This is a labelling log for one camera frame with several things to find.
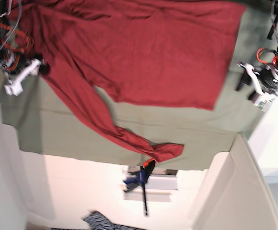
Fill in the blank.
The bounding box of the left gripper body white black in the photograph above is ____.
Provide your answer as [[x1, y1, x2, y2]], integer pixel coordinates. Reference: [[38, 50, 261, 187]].
[[235, 62, 278, 112]]

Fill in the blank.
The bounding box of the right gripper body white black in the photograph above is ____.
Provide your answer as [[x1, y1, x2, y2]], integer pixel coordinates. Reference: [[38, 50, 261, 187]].
[[0, 56, 51, 96]]

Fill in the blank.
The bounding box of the red T-shirt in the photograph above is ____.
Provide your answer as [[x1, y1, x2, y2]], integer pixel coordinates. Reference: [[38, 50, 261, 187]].
[[20, 0, 245, 162]]

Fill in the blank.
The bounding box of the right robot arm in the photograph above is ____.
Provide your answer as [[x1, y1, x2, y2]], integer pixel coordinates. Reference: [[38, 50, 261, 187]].
[[0, 0, 50, 96]]

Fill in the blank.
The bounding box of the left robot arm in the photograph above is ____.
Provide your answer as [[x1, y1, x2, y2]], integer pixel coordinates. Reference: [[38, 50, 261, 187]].
[[235, 0, 278, 112]]

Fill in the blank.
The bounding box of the navy striped shirt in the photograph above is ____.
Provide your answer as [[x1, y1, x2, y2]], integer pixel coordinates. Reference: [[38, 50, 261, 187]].
[[82, 211, 138, 230]]

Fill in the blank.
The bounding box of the green table cloth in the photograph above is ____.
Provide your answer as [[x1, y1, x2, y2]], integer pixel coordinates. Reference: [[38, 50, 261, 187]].
[[0, 0, 276, 170]]

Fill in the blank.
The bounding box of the white partition panel left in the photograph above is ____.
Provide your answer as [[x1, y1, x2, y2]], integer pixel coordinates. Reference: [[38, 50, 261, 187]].
[[0, 105, 28, 230]]

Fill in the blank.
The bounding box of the white partition panel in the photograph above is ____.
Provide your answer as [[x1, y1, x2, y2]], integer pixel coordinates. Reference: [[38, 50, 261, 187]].
[[0, 105, 28, 230], [189, 134, 278, 230]]

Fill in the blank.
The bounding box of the white partition panel right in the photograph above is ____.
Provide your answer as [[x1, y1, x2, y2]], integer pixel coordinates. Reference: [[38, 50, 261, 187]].
[[189, 134, 278, 230]]

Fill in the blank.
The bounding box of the blue black bar clamp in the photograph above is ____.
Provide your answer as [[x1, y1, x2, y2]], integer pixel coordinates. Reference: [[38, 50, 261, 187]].
[[124, 159, 156, 216]]

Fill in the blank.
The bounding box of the aluminium table frame rail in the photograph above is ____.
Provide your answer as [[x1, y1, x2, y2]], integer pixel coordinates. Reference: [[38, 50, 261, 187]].
[[123, 166, 178, 202]]

